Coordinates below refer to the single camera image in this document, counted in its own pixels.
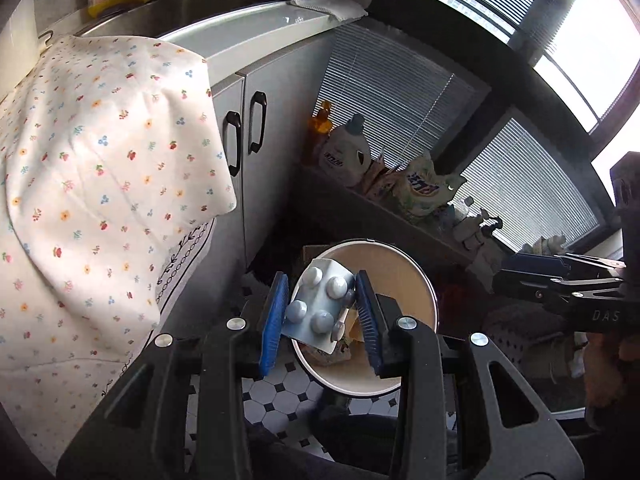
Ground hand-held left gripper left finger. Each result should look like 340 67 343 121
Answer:
56 271 291 480

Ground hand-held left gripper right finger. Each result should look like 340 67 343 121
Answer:
352 270 586 480

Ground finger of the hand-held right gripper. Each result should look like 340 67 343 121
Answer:
491 269 623 312
509 252 626 278

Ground silver pill blister pack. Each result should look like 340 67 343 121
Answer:
281 258 357 355

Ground printed paper bucket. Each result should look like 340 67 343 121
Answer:
290 241 440 399

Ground person's right hand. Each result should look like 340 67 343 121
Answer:
582 331 640 413

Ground white spray bottle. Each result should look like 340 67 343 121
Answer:
452 206 504 262

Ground laundry detergent pouch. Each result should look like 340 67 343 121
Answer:
397 152 468 223

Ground brown paper packets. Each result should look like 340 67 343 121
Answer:
364 152 402 202

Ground white laundry detergent bottle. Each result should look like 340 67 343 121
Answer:
320 114 373 188

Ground orange bottle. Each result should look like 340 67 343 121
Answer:
309 101 335 158

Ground floral tablecloth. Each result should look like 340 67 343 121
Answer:
0 35 238 463

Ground white sink cabinet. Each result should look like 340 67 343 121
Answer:
157 7 373 283

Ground white cloth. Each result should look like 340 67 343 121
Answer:
287 0 369 24

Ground steel sink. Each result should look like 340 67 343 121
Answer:
75 0 301 41

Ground black cabinet handle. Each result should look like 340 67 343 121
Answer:
222 111 244 177
248 90 268 155

